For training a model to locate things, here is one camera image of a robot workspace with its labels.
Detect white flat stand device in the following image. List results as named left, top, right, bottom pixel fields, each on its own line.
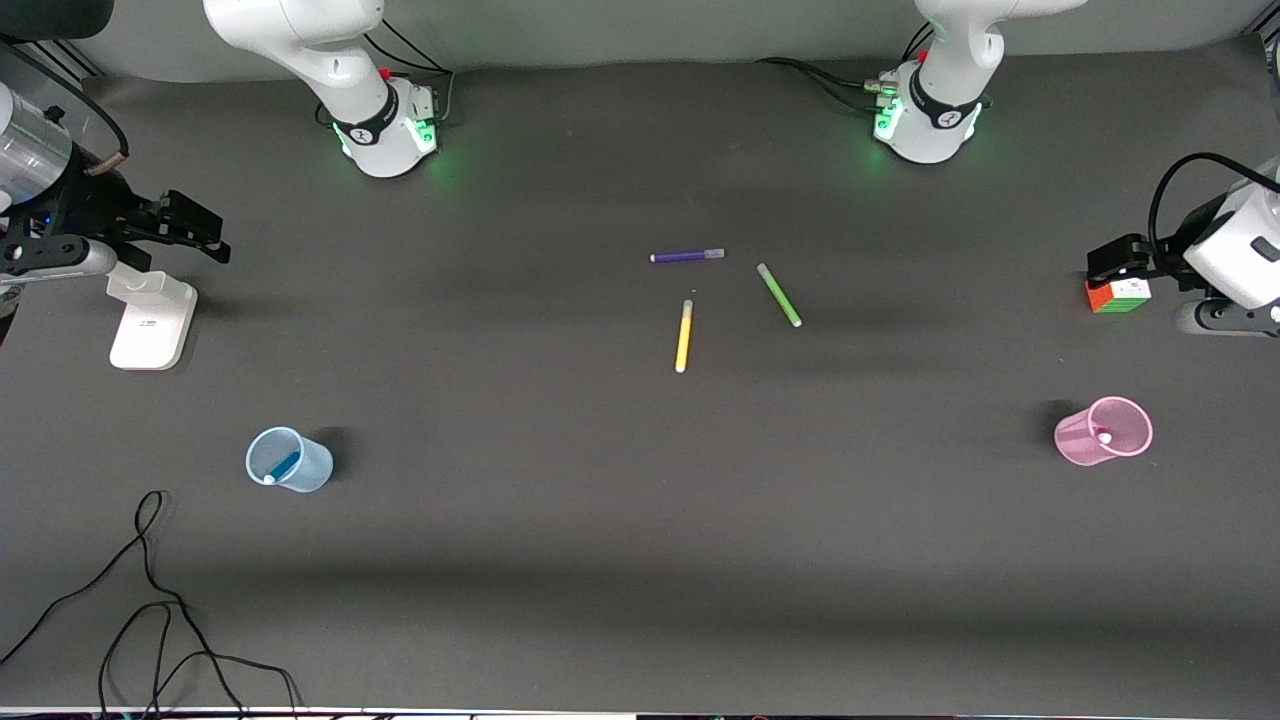
left=107, top=262, right=198, bottom=372

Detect colourful puzzle cube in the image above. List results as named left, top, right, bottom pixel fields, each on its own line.
left=1086, top=278, right=1152, bottom=314

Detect translucent blue plastic cup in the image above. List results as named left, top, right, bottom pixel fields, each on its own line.
left=246, top=427, right=334, bottom=494

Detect black arm wrist cable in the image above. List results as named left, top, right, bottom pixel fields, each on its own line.
left=0, top=38, right=131, bottom=179
left=1149, top=152, right=1280, bottom=253

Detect black left arm wrist cable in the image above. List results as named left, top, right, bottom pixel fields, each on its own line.
left=1149, top=152, right=1280, bottom=253

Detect black right arm base cables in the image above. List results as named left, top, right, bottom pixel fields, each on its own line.
left=365, top=18, right=457, bottom=129

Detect black left arm base cables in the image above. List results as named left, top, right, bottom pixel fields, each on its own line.
left=755, top=20, right=936, bottom=113

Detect green marker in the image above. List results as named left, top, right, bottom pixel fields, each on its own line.
left=756, top=263, right=803, bottom=329

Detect loose thin black cable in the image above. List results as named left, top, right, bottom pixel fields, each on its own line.
left=0, top=490, right=301, bottom=719

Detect black right arm wrist cable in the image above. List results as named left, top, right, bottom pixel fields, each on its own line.
left=0, top=38, right=131, bottom=179

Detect translucent pink plastic cup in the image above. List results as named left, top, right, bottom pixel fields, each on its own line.
left=1054, top=396, right=1154, bottom=468

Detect black arm base cables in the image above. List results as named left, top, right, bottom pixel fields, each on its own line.
left=365, top=18, right=457, bottom=129
left=755, top=20, right=936, bottom=113

